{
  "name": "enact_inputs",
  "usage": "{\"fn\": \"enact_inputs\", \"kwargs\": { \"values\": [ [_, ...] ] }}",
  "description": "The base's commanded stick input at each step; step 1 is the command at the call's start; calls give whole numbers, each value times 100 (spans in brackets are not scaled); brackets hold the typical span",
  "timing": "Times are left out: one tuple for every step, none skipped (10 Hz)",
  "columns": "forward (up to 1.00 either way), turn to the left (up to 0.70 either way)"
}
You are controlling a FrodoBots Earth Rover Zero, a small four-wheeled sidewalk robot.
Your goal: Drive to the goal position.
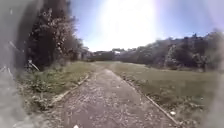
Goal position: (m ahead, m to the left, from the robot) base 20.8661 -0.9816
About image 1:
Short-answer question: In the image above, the row of trees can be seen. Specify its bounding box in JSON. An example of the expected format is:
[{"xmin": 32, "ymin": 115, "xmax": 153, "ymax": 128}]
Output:
[{"xmin": 87, "ymin": 29, "xmax": 224, "ymax": 73}]

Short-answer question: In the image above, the group of dark trees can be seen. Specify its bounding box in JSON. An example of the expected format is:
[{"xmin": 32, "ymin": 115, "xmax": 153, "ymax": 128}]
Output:
[{"xmin": 15, "ymin": 0, "xmax": 91, "ymax": 72}]

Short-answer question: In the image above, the grass field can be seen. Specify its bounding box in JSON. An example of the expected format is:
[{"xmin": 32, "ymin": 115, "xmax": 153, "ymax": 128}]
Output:
[{"xmin": 99, "ymin": 60, "xmax": 224, "ymax": 128}]

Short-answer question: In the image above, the grey paved path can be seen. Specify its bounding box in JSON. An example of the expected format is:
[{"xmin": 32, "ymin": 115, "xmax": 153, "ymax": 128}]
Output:
[{"xmin": 42, "ymin": 63, "xmax": 181, "ymax": 128}]

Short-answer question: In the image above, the grass verge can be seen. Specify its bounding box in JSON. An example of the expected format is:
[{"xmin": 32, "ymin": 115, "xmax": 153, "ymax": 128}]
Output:
[{"xmin": 16, "ymin": 61, "xmax": 96, "ymax": 112}]

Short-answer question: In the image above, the stone kerb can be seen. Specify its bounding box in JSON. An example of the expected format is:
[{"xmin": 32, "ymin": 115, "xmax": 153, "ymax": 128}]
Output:
[
  {"xmin": 117, "ymin": 71, "xmax": 180, "ymax": 126},
  {"xmin": 50, "ymin": 75, "xmax": 91, "ymax": 104}
]

